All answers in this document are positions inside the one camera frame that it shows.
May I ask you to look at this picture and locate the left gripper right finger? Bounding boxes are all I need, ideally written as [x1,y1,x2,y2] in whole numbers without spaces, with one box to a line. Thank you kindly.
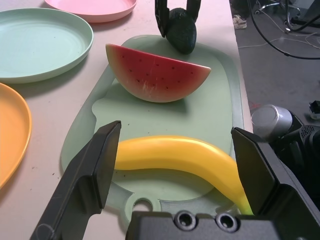
[230,126,320,240]

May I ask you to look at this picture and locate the dark green toy avocado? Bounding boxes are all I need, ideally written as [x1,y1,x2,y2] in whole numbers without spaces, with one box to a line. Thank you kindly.
[165,7,198,55]

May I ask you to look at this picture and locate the white sneaker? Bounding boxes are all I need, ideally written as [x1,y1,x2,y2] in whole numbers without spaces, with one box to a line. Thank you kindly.
[232,14,248,30]

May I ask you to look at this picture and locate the bystander leg dark trousers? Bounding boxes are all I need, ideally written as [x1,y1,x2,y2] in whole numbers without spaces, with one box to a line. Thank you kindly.
[229,0,251,20]

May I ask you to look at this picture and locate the yellow toy banana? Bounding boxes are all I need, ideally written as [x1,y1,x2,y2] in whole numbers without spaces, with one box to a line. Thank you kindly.
[113,135,254,216]

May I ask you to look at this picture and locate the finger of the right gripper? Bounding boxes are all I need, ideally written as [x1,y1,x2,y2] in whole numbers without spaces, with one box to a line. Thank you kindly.
[154,0,171,39]
[186,0,203,25]

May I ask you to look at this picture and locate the chrome office chair base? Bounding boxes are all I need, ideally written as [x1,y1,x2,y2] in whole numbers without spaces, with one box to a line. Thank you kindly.
[254,0,320,35]

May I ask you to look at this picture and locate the yellow plastic plate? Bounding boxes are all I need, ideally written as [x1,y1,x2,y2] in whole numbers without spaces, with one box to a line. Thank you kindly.
[0,82,33,191]

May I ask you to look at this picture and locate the toy watermelon slice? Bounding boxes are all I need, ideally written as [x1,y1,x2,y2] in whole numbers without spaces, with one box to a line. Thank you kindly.
[105,43,212,104]

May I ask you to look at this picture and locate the pink plastic plate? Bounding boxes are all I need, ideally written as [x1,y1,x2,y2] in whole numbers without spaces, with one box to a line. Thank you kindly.
[44,0,138,24]

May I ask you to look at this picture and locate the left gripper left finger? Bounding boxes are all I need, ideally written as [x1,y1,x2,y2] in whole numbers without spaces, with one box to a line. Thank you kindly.
[29,120,123,240]

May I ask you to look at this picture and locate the thick black floor cable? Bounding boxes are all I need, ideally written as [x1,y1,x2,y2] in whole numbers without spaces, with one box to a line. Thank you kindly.
[248,0,320,60]

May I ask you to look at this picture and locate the mint green plastic plate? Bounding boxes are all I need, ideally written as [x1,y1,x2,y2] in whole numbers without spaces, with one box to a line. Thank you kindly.
[0,7,95,84]

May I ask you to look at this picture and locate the grey robot left leg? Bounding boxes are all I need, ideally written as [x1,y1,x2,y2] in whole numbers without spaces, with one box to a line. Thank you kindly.
[250,104,294,142]

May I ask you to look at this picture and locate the green cutting board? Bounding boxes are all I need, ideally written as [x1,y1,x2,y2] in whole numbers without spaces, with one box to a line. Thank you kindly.
[60,34,245,226]

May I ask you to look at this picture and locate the grey robot torso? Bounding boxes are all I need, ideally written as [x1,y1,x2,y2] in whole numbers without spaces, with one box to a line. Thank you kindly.
[271,112,320,181]

